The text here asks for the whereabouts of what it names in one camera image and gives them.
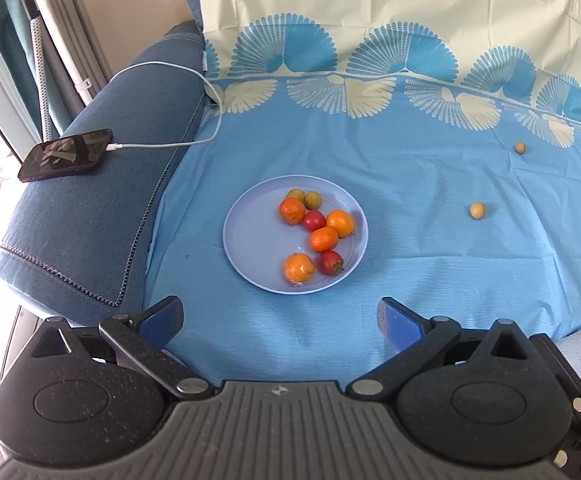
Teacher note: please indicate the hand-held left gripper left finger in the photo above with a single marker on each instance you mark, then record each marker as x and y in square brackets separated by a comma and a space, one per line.
[163, 317]

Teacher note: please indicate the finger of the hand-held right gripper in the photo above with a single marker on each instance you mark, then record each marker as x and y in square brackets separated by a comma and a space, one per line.
[565, 375]

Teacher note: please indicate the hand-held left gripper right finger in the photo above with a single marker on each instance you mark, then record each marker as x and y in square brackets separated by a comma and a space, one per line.
[395, 322]

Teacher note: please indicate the red cherry tomato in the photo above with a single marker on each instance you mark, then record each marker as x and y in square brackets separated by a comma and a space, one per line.
[314, 220]
[330, 262]

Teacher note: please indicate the oblong orange kumquat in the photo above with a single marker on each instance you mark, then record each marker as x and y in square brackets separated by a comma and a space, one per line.
[324, 239]

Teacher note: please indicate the round orange kumquat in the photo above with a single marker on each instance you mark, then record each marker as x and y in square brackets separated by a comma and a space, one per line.
[291, 210]
[299, 268]
[341, 223]

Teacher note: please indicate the light blue plate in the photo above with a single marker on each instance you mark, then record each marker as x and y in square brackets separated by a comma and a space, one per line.
[250, 240]

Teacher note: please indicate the tan longan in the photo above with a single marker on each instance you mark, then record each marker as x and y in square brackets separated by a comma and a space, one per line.
[295, 193]
[520, 147]
[314, 200]
[477, 210]

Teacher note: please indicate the blue fan-print bed sheet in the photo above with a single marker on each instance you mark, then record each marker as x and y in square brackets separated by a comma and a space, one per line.
[420, 270]

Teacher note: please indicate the blue sofa armrest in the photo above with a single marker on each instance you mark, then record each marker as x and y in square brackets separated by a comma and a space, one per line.
[95, 235]

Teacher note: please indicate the black smartphone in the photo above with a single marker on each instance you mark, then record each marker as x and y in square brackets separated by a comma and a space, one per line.
[65, 155]

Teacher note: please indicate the garment steamer stand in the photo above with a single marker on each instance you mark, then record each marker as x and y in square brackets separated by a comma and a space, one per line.
[55, 35]

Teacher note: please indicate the teal curtain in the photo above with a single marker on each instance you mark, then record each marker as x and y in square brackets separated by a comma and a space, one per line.
[10, 55]

